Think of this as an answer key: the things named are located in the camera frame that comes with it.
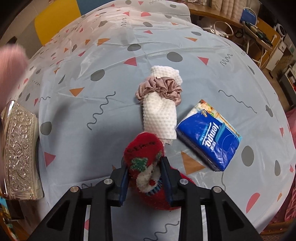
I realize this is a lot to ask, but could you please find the wooden side table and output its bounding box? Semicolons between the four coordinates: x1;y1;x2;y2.
184;1;247;27

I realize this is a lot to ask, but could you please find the white tote bag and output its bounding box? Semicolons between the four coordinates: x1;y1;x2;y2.
202;21;234;39

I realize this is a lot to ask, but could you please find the blue tempo tissue pack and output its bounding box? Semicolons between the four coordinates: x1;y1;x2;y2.
176;99;242;172

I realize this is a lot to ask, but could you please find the white waffle cloth roll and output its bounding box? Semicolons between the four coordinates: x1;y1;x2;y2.
140;66;183;145

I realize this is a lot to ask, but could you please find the brown scrunchie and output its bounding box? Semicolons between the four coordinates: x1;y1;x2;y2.
135;76;183;106

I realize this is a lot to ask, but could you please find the pink towel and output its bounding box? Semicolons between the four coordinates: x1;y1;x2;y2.
0;44;30;186

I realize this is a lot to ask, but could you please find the wicker chair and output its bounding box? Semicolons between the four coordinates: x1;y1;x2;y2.
260;220;293;235

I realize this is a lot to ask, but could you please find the ornate gold tissue box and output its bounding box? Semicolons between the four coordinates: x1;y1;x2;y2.
1;100;44;200

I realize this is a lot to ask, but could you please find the red christmas sock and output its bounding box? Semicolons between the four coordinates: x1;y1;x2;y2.
123;131;196;211

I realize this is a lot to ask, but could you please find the patterned light blue tablecloth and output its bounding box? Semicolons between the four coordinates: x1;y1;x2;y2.
17;1;295;232

